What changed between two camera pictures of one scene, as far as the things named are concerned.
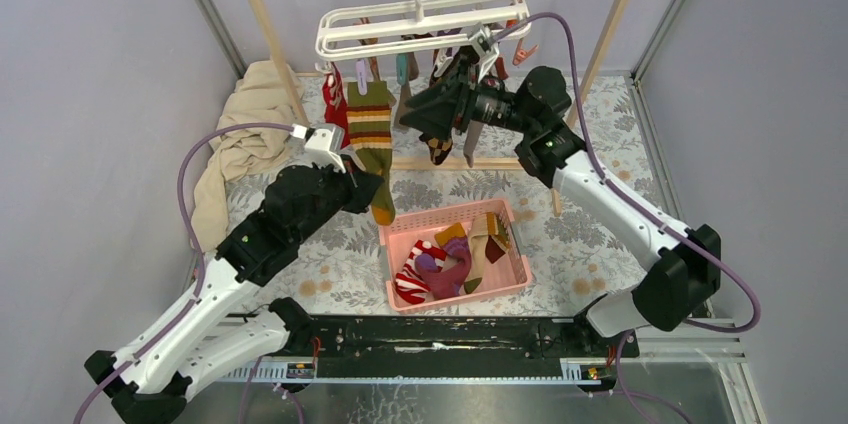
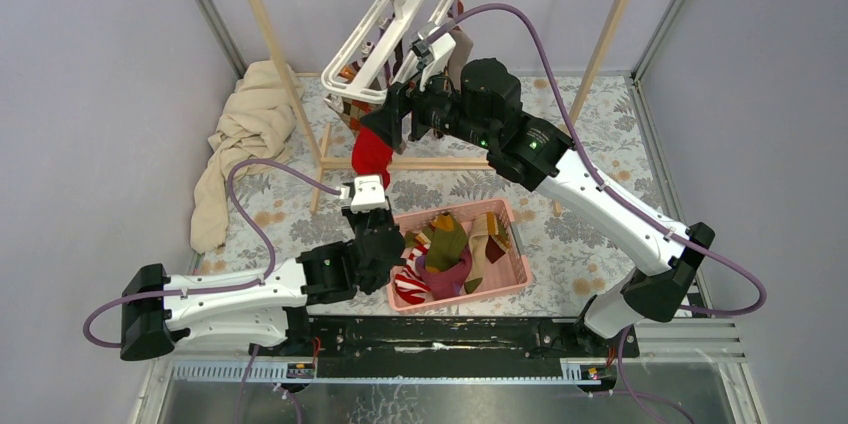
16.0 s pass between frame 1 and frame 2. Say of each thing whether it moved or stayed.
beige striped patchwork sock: stayed
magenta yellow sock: stayed
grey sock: moved
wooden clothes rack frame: stayed
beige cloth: stayed
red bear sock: moved
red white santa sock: stayed
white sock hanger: moved
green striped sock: moved
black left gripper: moved
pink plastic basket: stayed
